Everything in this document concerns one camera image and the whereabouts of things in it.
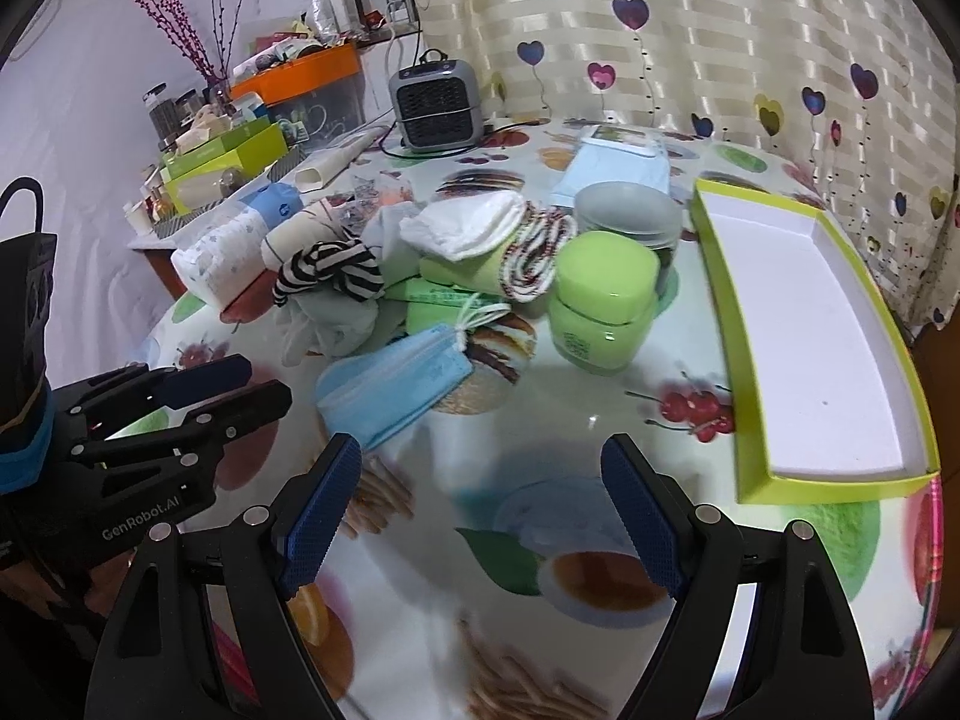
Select blue surgical mask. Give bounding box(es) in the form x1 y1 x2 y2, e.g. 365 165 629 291
314 323 472 450

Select black white striped sock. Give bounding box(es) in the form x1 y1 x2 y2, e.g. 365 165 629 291
272 238 386 305

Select light blue grey sock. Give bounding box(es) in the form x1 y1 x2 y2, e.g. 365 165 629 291
361 202 420 288

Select green cloth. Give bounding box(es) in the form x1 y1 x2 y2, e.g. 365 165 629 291
386 259 511 335

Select orange snack bag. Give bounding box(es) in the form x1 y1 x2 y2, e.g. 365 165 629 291
327 171 412 224

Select white towel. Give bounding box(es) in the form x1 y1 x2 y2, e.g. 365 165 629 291
398 190 526 262

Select white sock pair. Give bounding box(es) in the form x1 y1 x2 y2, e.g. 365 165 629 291
277 289 377 367

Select patterned tray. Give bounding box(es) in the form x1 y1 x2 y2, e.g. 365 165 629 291
153 146 308 239

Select green gift box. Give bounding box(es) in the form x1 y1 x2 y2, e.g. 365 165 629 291
161 117 288 215

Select beige rolled sock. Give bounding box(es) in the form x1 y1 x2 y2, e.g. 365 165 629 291
260 200 347 271

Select green white shallow box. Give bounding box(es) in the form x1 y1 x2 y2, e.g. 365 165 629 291
690 181 940 505

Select dark glass jar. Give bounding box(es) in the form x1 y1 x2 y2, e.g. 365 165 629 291
142 83 182 151

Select white plastic tube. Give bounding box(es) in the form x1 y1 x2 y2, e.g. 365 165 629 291
291 125 389 192

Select orange storage box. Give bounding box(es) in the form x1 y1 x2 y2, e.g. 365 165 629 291
229 41 364 148

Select red white striped cloth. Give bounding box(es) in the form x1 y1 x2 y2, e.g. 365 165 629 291
498 202 578 304

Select purple flower branches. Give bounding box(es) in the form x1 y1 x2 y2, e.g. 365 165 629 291
133 0 245 89

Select grey space heater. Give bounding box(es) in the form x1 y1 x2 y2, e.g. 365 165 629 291
389 49 485 153

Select green lidded jar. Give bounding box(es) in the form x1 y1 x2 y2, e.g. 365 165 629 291
548 231 661 374

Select wet wipes pack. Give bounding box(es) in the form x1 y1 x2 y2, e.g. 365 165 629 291
550 124 670 208

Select heart pattern curtain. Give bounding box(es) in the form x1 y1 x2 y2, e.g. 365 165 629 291
416 0 958 330

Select black mask on handle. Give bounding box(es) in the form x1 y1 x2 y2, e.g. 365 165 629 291
2 177 57 494

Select heater black cable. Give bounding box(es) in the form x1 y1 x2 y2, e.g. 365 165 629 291
377 115 554 161

